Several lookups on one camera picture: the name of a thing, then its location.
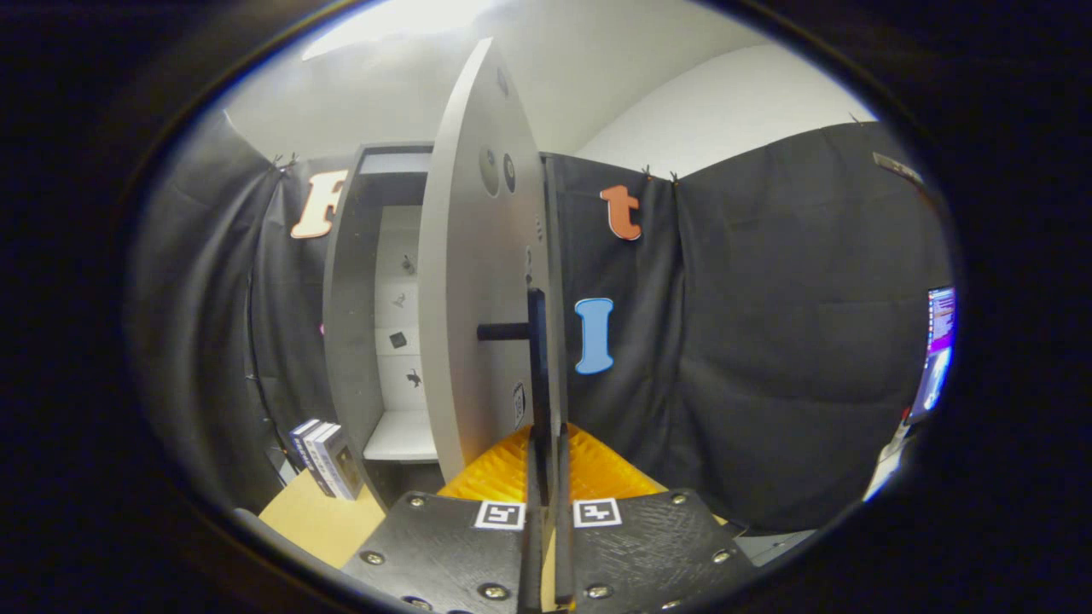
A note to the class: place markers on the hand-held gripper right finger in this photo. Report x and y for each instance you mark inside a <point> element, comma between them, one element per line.
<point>563,546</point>

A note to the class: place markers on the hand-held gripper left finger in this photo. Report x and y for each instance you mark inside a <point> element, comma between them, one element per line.
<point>533,546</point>

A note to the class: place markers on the grey cabinet shelf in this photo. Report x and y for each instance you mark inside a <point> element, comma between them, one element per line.
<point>401,439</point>

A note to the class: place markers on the grey blue book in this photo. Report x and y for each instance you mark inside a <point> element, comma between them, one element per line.
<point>345,465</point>

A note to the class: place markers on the grey cabinet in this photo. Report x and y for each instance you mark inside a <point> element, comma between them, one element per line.
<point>345,341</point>

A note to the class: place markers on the black backdrop cloth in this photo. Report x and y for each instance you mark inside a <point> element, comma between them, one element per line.
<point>768,341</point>

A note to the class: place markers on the computer monitor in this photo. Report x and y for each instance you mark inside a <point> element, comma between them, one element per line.
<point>938,350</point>

